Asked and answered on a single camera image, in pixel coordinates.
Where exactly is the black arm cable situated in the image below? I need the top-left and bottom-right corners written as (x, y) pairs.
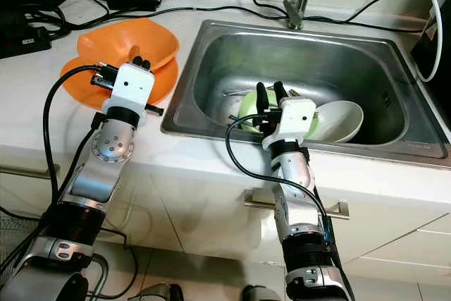
top-left (225, 114), bottom-right (335, 245)
top-left (42, 66), bottom-right (106, 203)

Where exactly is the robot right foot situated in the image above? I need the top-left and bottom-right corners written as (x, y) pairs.
top-left (242, 287), bottom-right (281, 301)

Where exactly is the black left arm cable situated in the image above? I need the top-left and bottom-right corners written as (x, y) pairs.
top-left (42, 66), bottom-right (106, 203)

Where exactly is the stainless steel sink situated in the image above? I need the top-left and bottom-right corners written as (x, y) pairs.
top-left (161, 20), bottom-right (451, 161)

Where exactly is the white ceramic bowl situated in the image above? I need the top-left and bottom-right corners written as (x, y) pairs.
top-left (307, 100), bottom-right (365, 143)

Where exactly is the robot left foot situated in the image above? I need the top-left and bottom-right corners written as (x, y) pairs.
top-left (132, 283), bottom-right (183, 301)

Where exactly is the white kitchen cabinet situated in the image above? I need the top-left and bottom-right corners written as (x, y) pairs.
top-left (0, 132), bottom-right (451, 301)

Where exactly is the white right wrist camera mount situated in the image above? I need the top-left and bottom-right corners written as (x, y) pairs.
top-left (262, 97), bottom-right (316, 150)

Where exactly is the silver drawer handle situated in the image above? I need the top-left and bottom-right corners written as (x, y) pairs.
top-left (243, 188), bottom-right (350, 219)

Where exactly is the black power adapter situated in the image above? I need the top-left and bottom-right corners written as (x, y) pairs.
top-left (106, 0), bottom-right (161, 11)

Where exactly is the orange plastic plate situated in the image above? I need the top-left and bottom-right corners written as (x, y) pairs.
top-left (60, 54), bottom-right (178, 110)

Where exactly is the light green plate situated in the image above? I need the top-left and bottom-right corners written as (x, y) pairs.
top-left (238, 88), bottom-right (321, 138)

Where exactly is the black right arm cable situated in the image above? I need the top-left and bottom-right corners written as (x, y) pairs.
top-left (225, 114), bottom-right (335, 245)

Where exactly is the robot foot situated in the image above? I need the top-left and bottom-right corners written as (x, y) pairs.
top-left (132, 283), bottom-right (183, 301)
top-left (242, 287), bottom-right (281, 301)

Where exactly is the black power strip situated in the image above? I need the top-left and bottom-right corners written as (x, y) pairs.
top-left (0, 25), bottom-right (61, 59)

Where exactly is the long silver cabinet handle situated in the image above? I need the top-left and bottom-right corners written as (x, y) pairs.
top-left (0, 167), bottom-right (50, 180)

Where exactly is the white hose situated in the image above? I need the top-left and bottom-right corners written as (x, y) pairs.
top-left (405, 0), bottom-right (445, 83)

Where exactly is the grey floor fan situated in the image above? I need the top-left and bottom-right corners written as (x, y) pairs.
top-left (0, 215), bottom-right (43, 301)

